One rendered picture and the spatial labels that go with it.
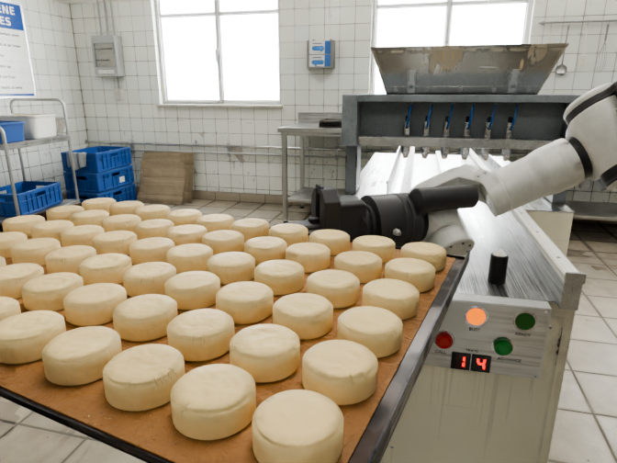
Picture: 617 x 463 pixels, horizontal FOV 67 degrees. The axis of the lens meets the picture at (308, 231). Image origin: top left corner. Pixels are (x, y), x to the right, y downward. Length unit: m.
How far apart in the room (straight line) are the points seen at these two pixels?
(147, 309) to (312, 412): 0.18
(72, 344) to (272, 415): 0.16
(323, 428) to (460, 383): 0.73
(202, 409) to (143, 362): 0.07
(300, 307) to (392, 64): 1.24
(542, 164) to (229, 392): 0.57
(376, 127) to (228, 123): 3.70
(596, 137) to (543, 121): 0.90
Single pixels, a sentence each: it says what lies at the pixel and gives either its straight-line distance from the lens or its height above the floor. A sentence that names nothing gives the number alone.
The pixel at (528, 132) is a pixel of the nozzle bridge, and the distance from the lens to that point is 1.63.
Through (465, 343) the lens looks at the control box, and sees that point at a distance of 0.90.
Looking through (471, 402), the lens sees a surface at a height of 0.61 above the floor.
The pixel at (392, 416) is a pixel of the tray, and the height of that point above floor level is 1.01.
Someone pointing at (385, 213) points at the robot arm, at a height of 1.03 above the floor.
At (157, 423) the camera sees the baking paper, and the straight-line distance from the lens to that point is 0.31.
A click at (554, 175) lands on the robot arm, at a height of 1.08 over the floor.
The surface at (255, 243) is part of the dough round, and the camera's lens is 0.54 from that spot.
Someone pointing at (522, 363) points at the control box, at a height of 0.73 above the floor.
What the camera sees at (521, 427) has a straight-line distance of 1.05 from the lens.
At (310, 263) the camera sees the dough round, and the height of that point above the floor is 1.02.
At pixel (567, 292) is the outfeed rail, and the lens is 0.89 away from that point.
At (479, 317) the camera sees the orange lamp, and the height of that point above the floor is 0.81.
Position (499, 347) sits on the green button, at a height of 0.76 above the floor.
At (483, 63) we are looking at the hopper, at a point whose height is 1.27.
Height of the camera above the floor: 1.19
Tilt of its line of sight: 17 degrees down
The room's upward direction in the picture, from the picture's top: straight up
